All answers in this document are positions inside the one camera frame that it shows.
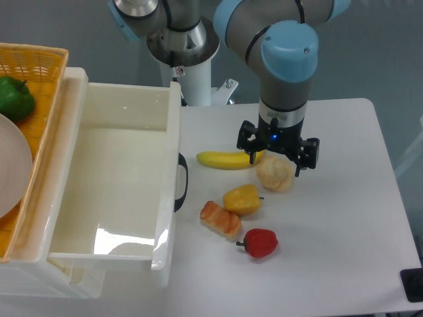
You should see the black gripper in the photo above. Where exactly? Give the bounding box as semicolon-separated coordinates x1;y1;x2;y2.
237;116;320;177

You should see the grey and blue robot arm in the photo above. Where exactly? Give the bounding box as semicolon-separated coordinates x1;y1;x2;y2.
108;1;349;171

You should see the round pale bread roll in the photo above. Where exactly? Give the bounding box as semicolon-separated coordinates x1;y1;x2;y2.
256;155;293;192

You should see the yellow banana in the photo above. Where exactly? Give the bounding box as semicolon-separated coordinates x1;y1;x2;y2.
196;151;265;170

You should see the yellow bell pepper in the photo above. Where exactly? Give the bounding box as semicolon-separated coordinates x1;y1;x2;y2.
223;184;262;216

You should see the red bell pepper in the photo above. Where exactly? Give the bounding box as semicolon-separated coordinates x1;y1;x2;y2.
235;229;278;258

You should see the white plastic drawer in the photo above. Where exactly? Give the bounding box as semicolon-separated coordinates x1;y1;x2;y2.
48;82;184;287

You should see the black device at table edge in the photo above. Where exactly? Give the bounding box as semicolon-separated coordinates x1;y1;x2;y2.
400;268;423;302

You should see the orange woven basket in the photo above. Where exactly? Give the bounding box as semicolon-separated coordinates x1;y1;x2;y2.
1;43;69;264

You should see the beige round plate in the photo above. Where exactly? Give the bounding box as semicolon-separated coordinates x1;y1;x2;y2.
1;115;32;217

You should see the green bell pepper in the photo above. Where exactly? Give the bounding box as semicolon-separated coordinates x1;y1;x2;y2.
1;76;36;122

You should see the white plastic drawer cabinet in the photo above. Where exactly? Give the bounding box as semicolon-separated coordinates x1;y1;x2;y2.
1;67;105;299

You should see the white table clamp bracket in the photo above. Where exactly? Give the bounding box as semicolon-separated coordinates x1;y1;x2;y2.
211;78;239;106

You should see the black drawer handle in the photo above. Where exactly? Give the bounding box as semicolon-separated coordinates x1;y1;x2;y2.
174;153;189;213

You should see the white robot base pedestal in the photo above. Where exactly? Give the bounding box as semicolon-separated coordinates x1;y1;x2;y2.
147;17;220;106

